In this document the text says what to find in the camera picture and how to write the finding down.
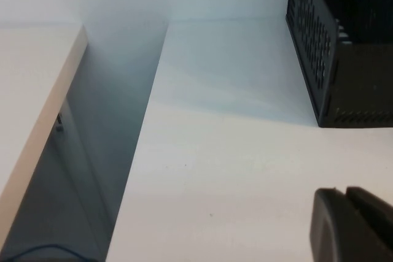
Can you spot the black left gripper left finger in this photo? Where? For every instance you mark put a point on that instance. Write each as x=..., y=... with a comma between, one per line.
x=333, y=231

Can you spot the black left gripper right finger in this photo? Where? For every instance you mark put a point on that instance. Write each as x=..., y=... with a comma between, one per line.
x=377, y=222

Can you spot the black perforated book stand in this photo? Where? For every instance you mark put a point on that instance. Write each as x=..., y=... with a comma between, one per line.
x=362, y=90

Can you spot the white side table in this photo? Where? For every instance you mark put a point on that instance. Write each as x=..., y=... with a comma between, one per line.
x=33, y=84

